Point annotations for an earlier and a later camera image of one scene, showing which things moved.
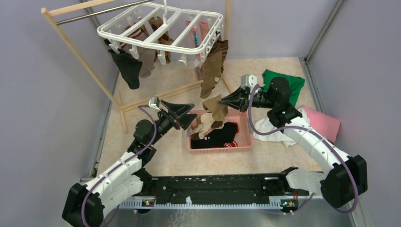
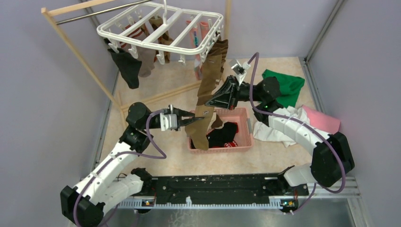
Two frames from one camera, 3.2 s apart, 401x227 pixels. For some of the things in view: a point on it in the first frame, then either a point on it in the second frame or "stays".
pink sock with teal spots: [197, 35] stays
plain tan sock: [219, 111] to [198, 130]
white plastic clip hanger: [164, 29] stays
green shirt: [294, 82] stays
